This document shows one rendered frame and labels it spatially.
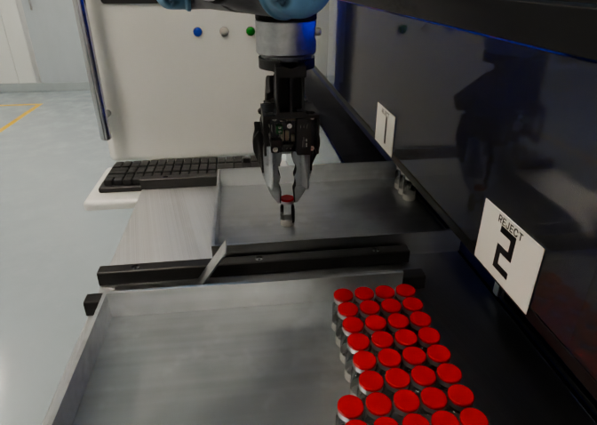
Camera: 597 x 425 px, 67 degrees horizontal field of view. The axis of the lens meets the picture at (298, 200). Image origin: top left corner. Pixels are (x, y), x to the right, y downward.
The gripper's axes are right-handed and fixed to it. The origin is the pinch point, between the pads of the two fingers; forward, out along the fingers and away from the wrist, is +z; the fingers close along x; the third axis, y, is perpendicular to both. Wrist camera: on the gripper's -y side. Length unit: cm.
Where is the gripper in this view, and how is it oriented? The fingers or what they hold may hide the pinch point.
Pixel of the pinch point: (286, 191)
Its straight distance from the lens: 68.1
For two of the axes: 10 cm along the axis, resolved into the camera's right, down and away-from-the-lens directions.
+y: 1.3, 4.5, -8.9
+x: 9.9, -0.6, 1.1
